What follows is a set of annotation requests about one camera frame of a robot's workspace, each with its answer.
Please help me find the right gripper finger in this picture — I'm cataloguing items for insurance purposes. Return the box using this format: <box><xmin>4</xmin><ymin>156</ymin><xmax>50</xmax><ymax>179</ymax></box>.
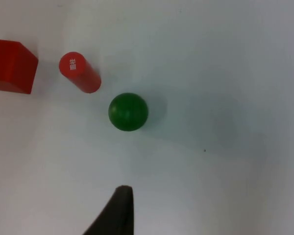
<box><xmin>82</xmin><ymin>185</ymin><xmax>135</xmax><ymax>235</ymax></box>

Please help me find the red cylinder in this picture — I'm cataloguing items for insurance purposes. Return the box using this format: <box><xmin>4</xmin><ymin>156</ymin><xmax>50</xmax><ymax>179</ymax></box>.
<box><xmin>59</xmin><ymin>51</ymin><xmax>102</xmax><ymax>94</ymax></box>

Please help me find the green ball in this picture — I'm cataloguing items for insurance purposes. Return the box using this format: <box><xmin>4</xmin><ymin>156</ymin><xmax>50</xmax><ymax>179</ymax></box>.
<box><xmin>108</xmin><ymin>92</ymin><xmax>149</xmax><ymax>132</ymax></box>

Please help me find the red cube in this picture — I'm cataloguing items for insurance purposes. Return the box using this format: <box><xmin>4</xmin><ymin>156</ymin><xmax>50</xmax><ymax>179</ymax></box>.
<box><xmin>0</xmin><ymin>38</ymin><xmax>39</xmax><ymax>95</ymax></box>

